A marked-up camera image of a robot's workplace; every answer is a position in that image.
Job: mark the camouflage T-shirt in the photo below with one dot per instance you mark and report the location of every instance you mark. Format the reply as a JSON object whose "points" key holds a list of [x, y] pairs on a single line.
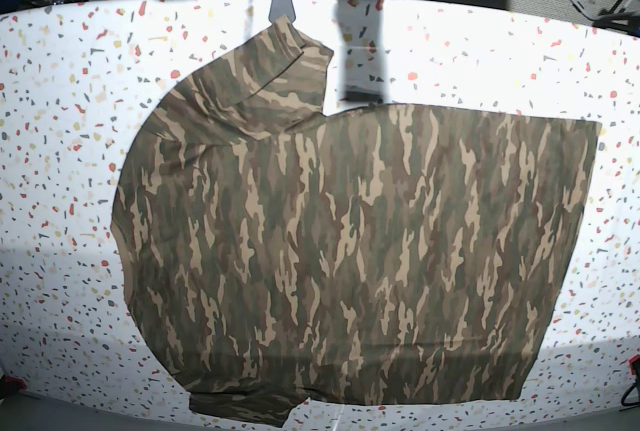
{"points": [[390, 254]]}

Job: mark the red clamp right corner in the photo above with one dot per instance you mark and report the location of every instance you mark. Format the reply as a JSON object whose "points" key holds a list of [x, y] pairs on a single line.
{"points": [[631, 397]]}

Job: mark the red clamp corner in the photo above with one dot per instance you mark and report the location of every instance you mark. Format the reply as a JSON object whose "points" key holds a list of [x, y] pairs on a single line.
{"points": [[631, 397], [10, 385]]}

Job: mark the red clamp left corner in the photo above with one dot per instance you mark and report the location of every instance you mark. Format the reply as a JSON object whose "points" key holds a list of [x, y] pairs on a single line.
{"points": [[10, 385]]}

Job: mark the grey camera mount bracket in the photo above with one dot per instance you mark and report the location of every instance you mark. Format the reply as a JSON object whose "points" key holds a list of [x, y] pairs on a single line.
{"points": [[281, 8]]}

